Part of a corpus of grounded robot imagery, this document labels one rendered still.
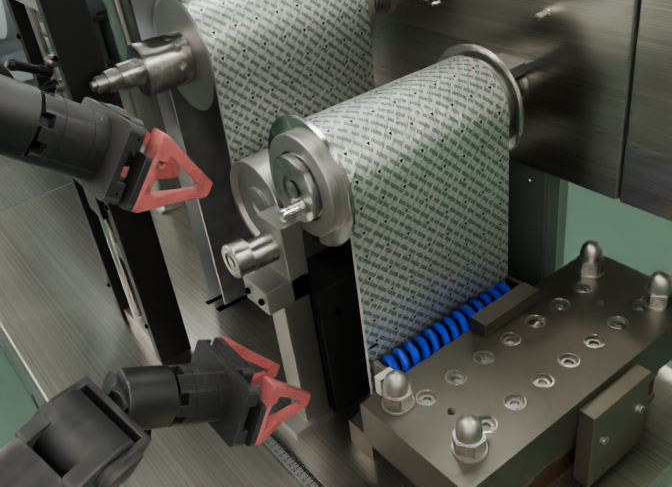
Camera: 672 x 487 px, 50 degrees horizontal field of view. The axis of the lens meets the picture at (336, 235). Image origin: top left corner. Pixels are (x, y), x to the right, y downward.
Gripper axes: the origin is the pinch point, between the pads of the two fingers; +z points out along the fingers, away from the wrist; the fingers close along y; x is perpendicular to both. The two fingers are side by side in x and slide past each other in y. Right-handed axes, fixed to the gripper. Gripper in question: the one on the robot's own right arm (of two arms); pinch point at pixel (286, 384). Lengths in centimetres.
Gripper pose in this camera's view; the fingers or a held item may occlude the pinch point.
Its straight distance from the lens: 79.3
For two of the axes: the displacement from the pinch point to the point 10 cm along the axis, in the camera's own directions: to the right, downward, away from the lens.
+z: 7.4, 0.7, 6.7
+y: 6.1, 3.8, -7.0
